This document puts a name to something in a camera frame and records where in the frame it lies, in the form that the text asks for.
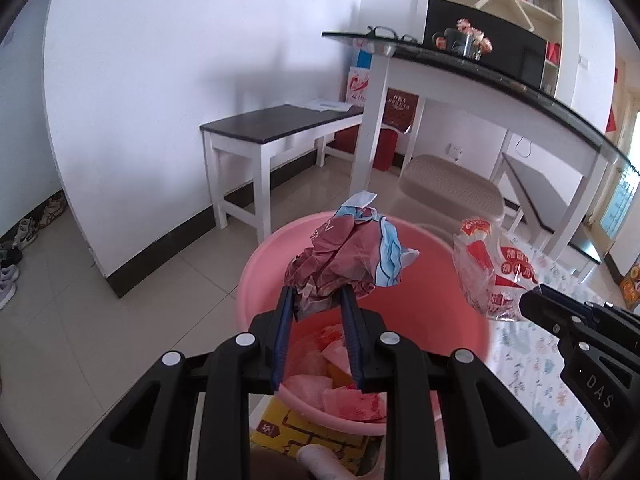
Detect red plastic bag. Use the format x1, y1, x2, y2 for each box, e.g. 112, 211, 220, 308
283, 324, 386, 424

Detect clear red yellow snack bag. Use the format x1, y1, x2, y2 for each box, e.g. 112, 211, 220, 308
454, 217, 539, 322

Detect maroon blue wrapper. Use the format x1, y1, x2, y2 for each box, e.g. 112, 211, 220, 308
284, 191, 420, 321

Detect right hand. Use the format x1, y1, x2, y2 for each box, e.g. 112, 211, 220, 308
578, 434, 639, 480

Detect left hand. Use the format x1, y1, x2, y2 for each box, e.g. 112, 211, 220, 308
296, 444, 357, 480

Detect floral tablecloth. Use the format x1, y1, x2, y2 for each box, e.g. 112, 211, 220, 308
487, 229, 603, 467

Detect fruit cardboard box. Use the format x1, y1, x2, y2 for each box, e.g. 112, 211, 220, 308
620, 263, 640, 310

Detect pink plastic basin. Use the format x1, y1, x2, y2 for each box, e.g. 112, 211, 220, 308
218, 214, 501, 440

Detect right dark-top white bench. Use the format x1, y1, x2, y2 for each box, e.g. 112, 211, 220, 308
496, 153, 602, 282

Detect dark-top white bench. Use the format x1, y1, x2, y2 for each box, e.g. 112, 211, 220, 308
496, 153, 602, 282
200, 104, 363, 242

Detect yellow cardboard box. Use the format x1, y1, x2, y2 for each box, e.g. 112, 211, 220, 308
250, 396, 382, 476

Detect beige plastic stool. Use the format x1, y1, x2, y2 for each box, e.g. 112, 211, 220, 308
390, 155, 504, 234

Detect left dark-top white bench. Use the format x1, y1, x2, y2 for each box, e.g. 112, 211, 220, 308
200, 104, 363, 242

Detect dark red gift bag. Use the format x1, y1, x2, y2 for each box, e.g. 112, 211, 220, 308
382, 89, 419, 134

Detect white glass-top high table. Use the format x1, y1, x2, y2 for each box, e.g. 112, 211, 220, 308
322, 32, 638, 259

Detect white red gift bag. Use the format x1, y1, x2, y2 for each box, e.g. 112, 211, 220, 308
345, 67, 370, 107

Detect shoes on floor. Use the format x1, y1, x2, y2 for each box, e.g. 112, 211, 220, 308
1, 192, 67, 309

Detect black monitor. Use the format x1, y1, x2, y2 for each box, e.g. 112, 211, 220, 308
424, 0, 547, 88

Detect eyeglasses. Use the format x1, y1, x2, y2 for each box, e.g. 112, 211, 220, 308
367, 25, 419, 44

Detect wall socket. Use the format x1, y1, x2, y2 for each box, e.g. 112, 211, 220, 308
446, 143, 462, 162

